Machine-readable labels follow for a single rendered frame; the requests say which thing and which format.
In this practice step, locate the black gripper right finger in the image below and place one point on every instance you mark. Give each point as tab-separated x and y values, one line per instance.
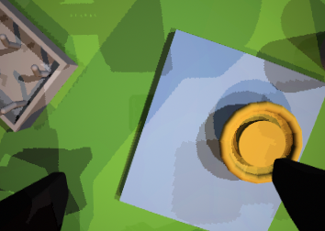
302	190

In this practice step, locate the dark grey cylinder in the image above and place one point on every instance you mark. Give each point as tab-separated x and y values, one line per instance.
322	54

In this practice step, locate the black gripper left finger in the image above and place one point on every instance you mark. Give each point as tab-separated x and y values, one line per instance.
39	207

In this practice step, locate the light blue square mat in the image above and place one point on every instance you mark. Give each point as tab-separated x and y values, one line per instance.
177	170

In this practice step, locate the orange-yellow round plate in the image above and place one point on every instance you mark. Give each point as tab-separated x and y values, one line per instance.
256	135

